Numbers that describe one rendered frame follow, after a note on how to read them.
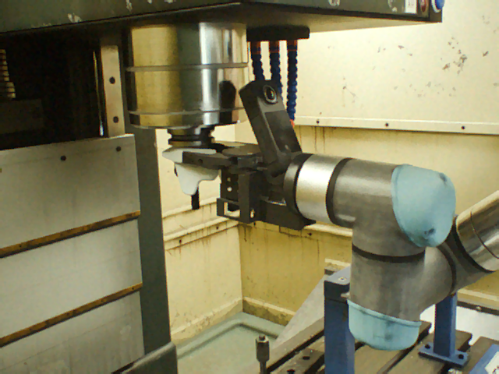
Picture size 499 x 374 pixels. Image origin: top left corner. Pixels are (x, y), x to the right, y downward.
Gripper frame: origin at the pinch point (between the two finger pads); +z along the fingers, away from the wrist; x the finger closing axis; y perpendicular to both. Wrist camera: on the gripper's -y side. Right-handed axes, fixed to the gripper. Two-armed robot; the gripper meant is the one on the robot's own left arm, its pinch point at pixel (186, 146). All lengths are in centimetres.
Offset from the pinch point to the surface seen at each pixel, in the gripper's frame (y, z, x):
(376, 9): -17.3, -20.8, 12.0
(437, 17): -17.0, -21.1, 29.6
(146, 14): -16.3, -7.0, -12.0
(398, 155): 19, 16, 101
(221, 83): -8.7, -8.4, -2.0
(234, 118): -4.4, -8.7, -0.1
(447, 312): 43, -16, 61
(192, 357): 91, 70, 68
